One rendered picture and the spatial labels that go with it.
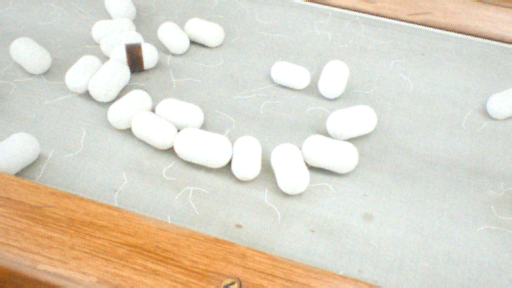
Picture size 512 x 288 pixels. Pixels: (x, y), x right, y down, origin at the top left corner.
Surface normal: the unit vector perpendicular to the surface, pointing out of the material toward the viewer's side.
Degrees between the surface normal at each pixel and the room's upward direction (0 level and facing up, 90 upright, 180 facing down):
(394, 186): 0
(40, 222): 0
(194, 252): 0
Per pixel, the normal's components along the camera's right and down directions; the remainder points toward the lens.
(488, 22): -0.18, -0.07
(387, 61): 0.06, -0.73
